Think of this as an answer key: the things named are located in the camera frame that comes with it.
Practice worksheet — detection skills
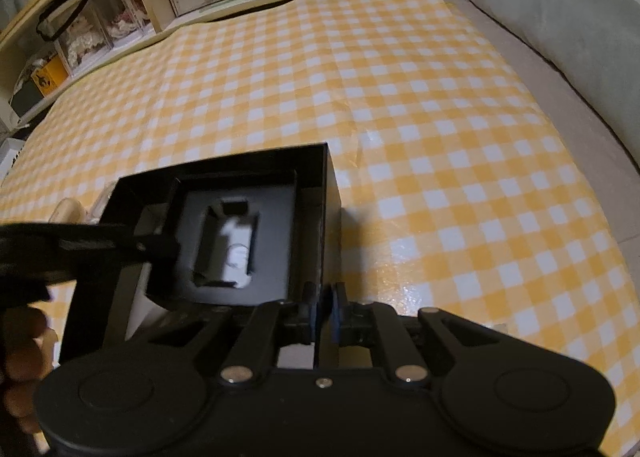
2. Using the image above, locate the gray pillow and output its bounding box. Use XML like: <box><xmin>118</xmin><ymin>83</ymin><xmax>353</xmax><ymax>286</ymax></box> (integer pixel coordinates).
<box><xmin>471</xmin><ymin>0</ymin><xmax>639</xmax><ymax>159</ymax></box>

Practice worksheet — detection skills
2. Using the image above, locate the doll in clear case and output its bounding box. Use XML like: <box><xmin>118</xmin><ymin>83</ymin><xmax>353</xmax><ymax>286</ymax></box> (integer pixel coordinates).
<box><xmin>36</xmin><ymin>0</ymin><xmax>112</xmax><ymax>76</ymax></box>
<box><xmin>101</xmin><ymin>0</ymin><xmax>151</xmax><ymax>48</ymax></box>

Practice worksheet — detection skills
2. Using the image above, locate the doll in right clear case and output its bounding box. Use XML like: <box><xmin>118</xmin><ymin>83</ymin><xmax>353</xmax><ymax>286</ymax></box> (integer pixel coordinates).
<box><xmin>101</xmin><ymin>0</ymin><xmax>151</xmax><ymax>48</ymax></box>

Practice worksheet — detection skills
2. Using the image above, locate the yellow cardboard box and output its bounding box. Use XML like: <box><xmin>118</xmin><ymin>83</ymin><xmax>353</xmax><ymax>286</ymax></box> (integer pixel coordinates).
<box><xmin>30</xmin><ymin>54</ymin><xmax>68</xmax><ymax>96</ymax></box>

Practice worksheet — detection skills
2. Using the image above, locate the yellow white checkered cloth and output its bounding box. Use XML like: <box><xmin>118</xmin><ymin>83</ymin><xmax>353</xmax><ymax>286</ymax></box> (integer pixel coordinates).
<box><xmin>1</xmin><ymin>0</ymin><xmax>639</xmax><ymax>456</ymax></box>

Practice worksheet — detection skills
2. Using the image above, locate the doll in left clear case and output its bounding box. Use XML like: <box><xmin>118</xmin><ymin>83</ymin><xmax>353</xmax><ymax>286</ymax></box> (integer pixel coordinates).
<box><xmin>36</xmin><ymin>0</ymin><xmax>112</xmax><ymax>76</ymax></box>

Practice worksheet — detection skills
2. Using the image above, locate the person's left hand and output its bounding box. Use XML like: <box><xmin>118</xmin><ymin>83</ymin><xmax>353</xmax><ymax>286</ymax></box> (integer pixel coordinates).
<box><xmin>1</xmin><ymin>307</ymin><xmax>49</xmax><ymax>435</ymax></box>

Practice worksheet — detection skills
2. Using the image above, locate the black inner tray insert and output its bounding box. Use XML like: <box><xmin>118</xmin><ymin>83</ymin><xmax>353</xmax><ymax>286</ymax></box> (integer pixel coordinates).
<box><xmin>146</xmin><ymin>185</ymin><xmax>295</xmax><ymax>309</ymax></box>

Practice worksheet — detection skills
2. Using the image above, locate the light wooden oval case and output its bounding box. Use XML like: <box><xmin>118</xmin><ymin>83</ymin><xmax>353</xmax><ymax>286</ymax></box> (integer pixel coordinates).
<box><xmin>49</xmin><ymin>197</ymin><xmax>88</xmax><ymax>224</ymax></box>

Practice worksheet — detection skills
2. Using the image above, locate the clear nail tips box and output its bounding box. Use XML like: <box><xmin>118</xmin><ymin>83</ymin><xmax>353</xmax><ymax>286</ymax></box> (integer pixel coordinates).
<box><xmin>87</xmin><ymin>182</ymin><xmax>116</xmax><ymax>224</ymax></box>

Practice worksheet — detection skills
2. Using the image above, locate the black box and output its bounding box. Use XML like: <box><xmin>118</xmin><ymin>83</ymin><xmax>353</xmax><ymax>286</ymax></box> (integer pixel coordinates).
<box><xmin>60</xmin><ymin>143</ymin><xmax>342</xmax><ymax>363</ymax></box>

